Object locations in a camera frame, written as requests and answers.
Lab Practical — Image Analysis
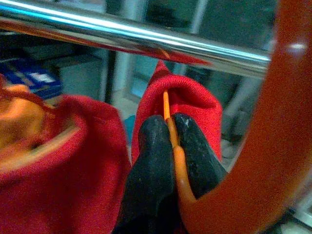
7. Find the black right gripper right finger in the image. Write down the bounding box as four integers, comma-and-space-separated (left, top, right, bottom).
172, 112, 225, 199

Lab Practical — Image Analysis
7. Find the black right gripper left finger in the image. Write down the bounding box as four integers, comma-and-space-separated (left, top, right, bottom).
114, 115, 181, 234

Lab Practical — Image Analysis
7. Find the orange plastic clothes hanger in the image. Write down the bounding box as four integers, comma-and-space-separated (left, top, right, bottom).
162, 90, 312, 234

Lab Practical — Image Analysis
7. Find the plain red knit garment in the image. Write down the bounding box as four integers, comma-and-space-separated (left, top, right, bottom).
131, 59, 224, 166

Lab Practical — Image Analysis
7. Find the red shirt with dark print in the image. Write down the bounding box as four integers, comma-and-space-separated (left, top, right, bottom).
0, 94, 132, 234

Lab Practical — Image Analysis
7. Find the orange polo shirt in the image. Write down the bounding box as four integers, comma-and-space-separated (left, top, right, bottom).
0, 84, 53, 152

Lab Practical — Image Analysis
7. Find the blue printed box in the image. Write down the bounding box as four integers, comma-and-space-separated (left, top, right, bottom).
0, 63, 63, 96

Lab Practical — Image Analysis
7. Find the chrome clothes rack rail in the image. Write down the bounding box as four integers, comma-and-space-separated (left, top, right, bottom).
0, 0, 272, 78

